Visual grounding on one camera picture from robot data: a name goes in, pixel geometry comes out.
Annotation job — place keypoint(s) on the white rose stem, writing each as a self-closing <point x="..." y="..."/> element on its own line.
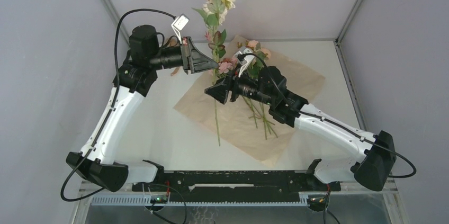
<point x="213" y="13"/>

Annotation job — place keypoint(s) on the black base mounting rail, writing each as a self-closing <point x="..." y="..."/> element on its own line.
<point x="234" y="185"/>

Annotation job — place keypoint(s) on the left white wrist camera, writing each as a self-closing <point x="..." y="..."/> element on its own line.
<point x="178" y="25"/>

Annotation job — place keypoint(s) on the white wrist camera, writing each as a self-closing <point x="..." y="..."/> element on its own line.
<point x="178" y="25"/>
<point x="245" y="57"/>

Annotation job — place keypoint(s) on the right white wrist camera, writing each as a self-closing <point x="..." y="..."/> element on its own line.
<point x="245" y="57"/>

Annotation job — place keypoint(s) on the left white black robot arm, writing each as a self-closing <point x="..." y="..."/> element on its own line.
<point x="96" y="161"/>

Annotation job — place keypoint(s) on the white slotted cable duct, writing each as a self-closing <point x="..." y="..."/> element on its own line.
<point x="146" y="200"/>

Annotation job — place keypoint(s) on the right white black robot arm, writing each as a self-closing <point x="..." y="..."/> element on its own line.
<point x="370" y="156"/>

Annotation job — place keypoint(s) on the tan ribbon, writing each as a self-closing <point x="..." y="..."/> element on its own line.
<point x="172" y="44"/>

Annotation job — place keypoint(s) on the beige wrapping paper sheet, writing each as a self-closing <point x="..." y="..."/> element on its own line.
<point x="246" y="124"/>

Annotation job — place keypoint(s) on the pink rose stem bunch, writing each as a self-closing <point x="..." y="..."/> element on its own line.
<point x="230" y="65"/>

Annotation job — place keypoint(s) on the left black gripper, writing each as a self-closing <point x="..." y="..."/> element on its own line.
<point x="193" y="60"/>

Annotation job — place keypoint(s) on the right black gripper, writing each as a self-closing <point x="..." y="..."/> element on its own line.
<point x="220" y="90"/>

